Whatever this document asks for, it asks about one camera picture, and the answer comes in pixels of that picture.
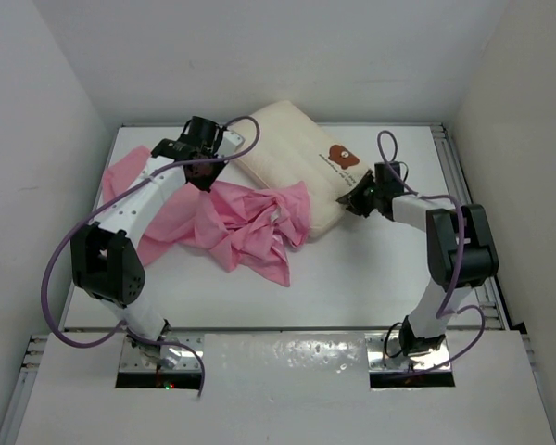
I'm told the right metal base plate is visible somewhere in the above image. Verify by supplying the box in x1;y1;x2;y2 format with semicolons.
365;331;450;373

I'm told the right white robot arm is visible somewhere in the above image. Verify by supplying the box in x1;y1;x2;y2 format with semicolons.
337;162;499;356

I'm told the aluminium frame rail left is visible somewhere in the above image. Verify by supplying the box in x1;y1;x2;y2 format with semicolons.
0;335;47;445

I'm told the pink pillowcase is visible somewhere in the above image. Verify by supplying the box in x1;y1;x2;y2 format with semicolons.
102;145;312;288

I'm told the metal base plate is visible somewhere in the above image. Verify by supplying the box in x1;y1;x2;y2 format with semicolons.
365;331;450;373
119;336;204;373

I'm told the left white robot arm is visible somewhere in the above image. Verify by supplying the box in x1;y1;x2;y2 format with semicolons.
70;117;245;341

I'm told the white front cover panel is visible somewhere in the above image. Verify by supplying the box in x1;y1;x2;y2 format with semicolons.
18;332;553;444

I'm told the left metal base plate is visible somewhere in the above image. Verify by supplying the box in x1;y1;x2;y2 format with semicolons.
119;336;204;373

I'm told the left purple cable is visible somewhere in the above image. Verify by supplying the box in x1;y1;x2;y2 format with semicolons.
42;115;260;399

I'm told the cream pillow with bear print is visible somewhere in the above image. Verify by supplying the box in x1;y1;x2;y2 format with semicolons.
232;101;373;237

